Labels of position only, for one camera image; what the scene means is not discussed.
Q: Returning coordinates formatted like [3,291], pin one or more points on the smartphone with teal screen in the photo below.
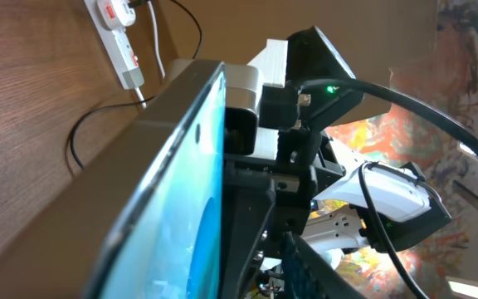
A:
[143,219]

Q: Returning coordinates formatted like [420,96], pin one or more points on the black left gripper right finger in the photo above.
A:
[308,276]

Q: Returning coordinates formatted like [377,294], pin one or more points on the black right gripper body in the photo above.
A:
[305,162]

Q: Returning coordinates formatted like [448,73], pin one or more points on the white power strip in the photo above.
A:
[118,48]

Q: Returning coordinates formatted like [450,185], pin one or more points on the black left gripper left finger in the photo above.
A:
[248,203]

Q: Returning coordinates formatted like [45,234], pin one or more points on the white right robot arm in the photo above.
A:
[342,215]

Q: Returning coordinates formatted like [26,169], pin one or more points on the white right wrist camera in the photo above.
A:
[234,104]

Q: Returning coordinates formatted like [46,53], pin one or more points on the white charger plug adapter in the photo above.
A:
[116,14]

